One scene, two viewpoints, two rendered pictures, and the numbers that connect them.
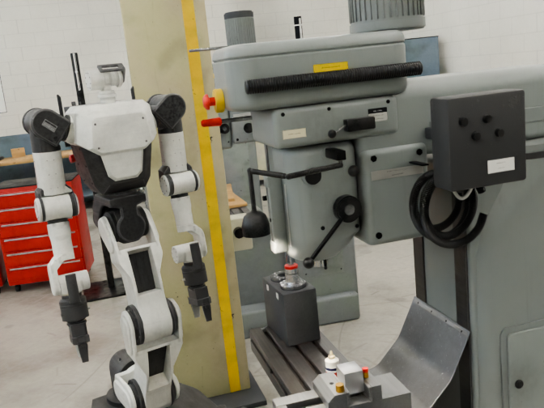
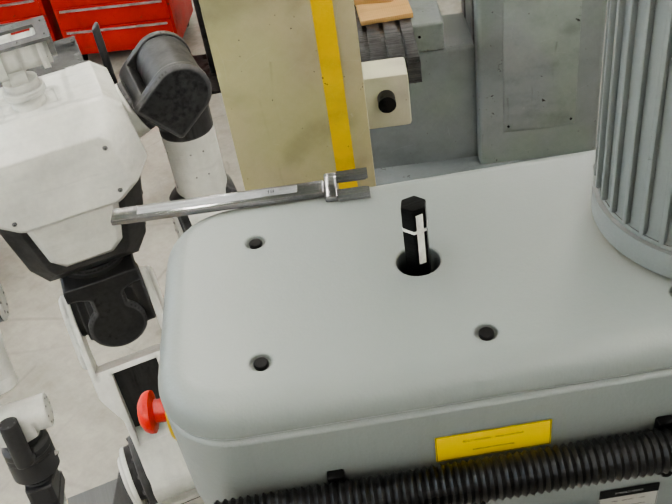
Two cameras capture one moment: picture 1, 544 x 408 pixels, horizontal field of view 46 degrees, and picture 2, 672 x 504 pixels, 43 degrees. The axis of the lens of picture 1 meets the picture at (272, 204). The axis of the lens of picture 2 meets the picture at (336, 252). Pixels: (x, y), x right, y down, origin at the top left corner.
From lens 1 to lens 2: 129 cm
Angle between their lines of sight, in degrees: 30
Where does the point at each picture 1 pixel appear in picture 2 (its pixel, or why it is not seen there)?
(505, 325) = not seen: outside the picture
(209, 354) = not seen: hidden behind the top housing
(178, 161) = (205, 191)
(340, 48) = (532, 389)
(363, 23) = (632, 239)
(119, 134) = (55, 190)
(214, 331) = not seen: hidden behind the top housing
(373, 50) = (646, 386)
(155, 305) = (173, 454)
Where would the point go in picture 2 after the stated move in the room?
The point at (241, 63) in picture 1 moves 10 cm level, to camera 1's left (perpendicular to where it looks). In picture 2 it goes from (203, 449) to (80, 443)
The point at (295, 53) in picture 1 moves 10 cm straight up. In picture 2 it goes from (376, 417) to (361, 322)
